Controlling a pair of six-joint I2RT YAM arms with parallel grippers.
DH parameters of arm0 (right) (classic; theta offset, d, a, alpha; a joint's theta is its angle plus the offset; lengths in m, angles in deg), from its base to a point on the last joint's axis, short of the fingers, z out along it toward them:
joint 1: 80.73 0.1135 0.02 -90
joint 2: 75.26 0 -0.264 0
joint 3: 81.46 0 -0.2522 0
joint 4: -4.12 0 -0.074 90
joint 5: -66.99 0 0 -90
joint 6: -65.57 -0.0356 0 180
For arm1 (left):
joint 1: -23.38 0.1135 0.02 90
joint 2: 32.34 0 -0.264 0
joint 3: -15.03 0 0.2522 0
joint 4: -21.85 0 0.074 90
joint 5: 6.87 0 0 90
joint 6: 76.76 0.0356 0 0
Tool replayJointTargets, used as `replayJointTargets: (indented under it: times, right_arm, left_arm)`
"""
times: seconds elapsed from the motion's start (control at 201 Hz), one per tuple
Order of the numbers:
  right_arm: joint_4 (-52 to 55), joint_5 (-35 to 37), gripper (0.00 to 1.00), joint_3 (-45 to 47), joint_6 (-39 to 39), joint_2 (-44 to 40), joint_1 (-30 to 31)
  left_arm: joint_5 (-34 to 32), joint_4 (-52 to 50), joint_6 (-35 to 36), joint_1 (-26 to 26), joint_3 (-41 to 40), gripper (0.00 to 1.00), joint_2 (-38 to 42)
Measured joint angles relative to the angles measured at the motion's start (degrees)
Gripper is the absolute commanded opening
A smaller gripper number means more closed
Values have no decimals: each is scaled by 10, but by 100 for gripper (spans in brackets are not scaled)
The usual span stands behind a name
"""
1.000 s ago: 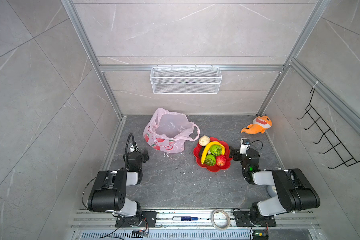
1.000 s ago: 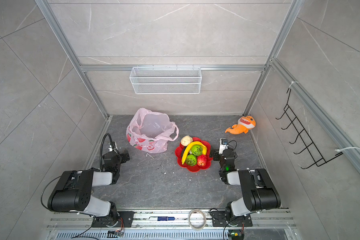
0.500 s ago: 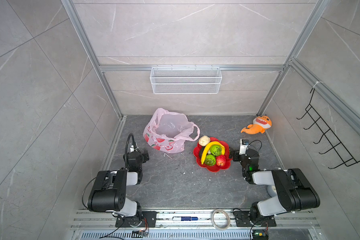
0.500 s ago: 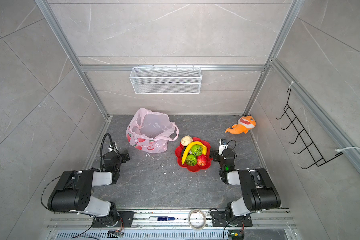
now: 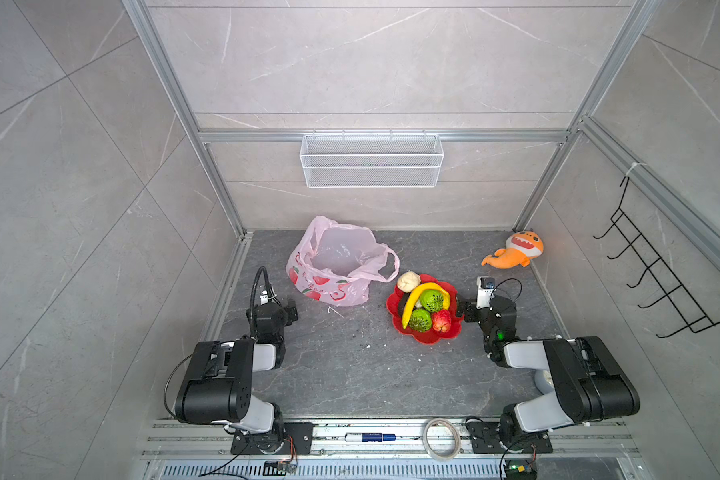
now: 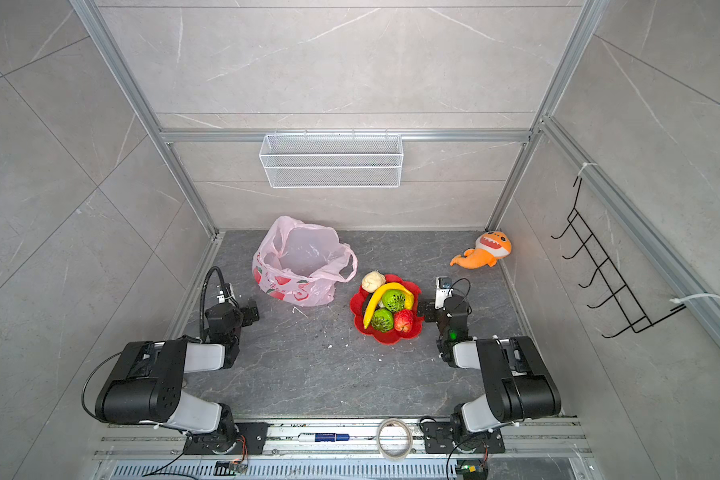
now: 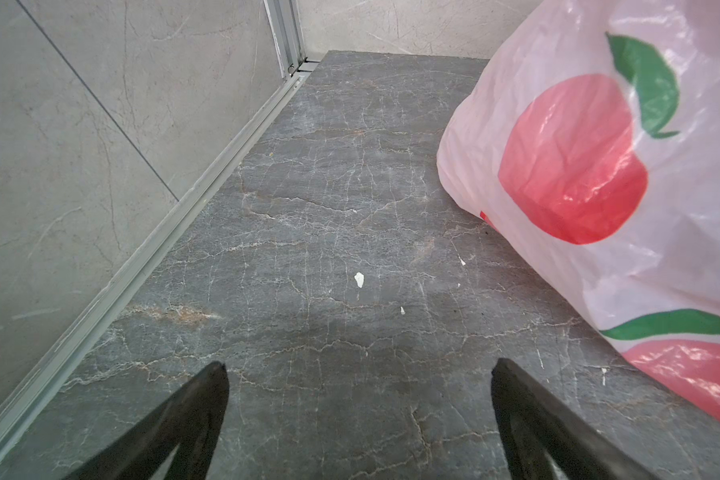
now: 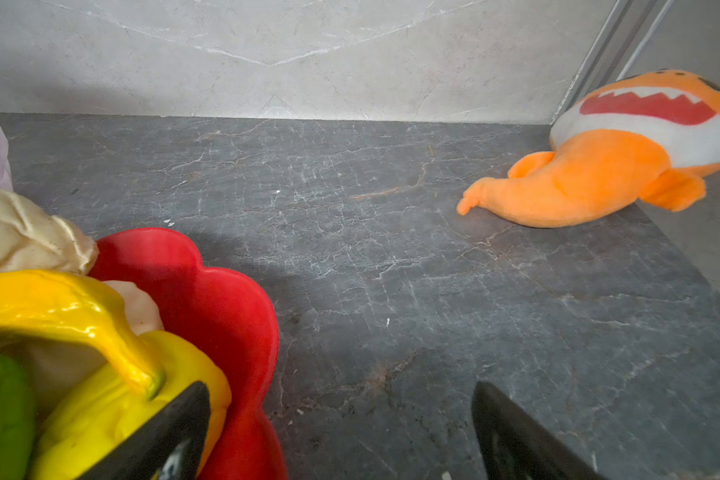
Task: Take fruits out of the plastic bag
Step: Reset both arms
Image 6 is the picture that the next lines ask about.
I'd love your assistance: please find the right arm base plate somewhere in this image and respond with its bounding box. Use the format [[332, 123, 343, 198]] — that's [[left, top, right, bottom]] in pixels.
[[417, 417, 506, 455]]

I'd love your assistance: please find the red flower-shaped bowl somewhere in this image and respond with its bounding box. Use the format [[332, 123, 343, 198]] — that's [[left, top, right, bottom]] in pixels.
[[349, 274, 424, 345]]

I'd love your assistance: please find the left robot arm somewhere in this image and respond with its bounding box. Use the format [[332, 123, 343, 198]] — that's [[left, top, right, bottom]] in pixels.
[[83, 266, 269, 458]]

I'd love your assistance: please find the orange shark plush toy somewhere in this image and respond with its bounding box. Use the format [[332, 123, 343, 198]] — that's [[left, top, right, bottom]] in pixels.
[[450, 231, 512, 270]]

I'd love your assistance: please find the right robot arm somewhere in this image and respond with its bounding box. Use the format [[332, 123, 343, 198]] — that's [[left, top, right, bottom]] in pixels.
[[418, 276, 562, 451]]

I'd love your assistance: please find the yellow banana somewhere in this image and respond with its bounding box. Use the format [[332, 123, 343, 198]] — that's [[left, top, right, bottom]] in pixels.
[[363, 282, 415, 328]]

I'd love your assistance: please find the green bumpy fruit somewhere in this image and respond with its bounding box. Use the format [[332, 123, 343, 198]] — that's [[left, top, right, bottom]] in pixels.
[[370, 308, 394, 333]]

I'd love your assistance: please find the blue white marker pen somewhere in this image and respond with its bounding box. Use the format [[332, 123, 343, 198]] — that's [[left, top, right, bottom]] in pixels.
[[298, 432, 351, 443]]

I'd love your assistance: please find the black corrugated cable conduit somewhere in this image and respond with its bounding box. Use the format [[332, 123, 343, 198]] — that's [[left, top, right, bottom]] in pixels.
[[199, 265, 232, 342]]

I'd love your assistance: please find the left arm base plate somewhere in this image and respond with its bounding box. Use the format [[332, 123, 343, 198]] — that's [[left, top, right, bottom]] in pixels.
[[182, 422, 269, 456]]

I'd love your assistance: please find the white wire mesh basket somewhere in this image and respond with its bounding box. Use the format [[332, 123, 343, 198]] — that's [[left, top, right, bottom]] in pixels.
[[259, 133, 404, 189]]

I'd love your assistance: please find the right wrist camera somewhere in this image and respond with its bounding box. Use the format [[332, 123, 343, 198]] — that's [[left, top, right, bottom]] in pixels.
[[434, 276, 453, 309]]

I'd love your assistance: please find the pink plastic bag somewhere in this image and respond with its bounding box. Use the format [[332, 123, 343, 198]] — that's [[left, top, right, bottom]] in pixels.
[[252, 216, 358, 308]]

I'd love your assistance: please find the black wire hook rack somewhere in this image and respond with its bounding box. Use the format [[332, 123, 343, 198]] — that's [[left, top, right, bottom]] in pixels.
[[550, 177, 687, 339]]

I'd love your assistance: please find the beige round fruit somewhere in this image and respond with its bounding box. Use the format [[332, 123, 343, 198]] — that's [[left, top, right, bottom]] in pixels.
[[361, 271, 386, 293]]

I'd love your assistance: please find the white tape roll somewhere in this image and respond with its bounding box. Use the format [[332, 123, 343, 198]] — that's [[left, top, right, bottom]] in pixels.
[[375, 418, 413, 462]]

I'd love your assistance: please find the red fruit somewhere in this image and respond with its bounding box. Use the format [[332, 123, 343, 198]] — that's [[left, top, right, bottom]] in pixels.
[[394, 309, 414, 333]]

